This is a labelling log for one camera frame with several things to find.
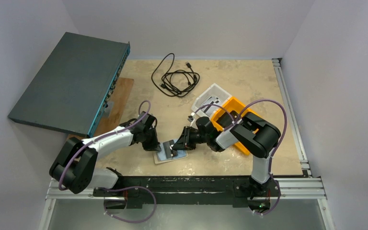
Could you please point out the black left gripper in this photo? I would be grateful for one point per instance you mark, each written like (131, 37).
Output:
(152, 144)

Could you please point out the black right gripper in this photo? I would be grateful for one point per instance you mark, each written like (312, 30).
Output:
(181, 143)

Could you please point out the dark grey credit card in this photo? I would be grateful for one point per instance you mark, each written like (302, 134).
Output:
(168, 149)

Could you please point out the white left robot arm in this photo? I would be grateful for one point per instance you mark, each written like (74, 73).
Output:
(74, 167)

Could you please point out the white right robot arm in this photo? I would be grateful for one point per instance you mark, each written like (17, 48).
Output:
(258, 136)

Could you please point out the papers in white bin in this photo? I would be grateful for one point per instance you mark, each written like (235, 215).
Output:
(208, 103)

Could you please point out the brown wooden board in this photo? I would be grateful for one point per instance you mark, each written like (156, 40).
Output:
(111, 116)

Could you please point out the black part in orange bin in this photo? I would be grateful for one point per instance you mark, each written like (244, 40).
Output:
(225, 120)

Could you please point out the white plastic bin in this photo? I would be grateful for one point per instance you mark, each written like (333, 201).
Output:
(212, 95)

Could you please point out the orange plastic bin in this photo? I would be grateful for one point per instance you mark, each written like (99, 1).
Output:
(231, 104)

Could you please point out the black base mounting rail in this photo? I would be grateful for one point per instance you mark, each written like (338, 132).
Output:
(236, 191)

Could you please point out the dark grey network switch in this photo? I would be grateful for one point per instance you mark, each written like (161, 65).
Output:
(70, 91)

